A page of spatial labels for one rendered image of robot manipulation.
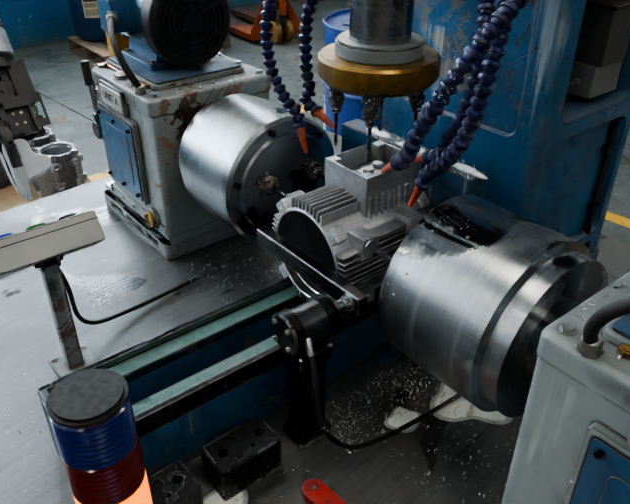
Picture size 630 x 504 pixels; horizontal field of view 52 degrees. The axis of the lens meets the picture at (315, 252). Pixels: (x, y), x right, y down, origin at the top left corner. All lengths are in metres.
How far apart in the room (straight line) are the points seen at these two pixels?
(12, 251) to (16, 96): 0.24
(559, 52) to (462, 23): 0.18
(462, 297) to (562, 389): 0.16
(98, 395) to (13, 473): 0.56
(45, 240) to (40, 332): 0.31
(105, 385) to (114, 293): 0.85
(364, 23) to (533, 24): 0.26
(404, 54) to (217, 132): 0.41
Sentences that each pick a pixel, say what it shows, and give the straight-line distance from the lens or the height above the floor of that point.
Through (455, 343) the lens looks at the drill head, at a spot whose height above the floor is 1.06.
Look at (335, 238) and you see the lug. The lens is 0.95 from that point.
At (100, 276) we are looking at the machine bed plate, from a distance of 1.43.
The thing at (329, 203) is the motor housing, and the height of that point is 1.11.
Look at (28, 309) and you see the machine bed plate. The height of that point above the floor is 0.80.
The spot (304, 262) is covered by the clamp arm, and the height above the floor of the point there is 1.03.
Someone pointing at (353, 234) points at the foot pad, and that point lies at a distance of 0.97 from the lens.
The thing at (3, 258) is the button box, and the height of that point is 1.06.
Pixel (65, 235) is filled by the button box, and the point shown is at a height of 1.06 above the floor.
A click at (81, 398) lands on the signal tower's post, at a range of 0.53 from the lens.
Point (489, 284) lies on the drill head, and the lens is 0.78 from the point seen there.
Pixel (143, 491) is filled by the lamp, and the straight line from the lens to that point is 0.60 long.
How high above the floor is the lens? 1.57
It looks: 32 degrees down
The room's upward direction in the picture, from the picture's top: straight up
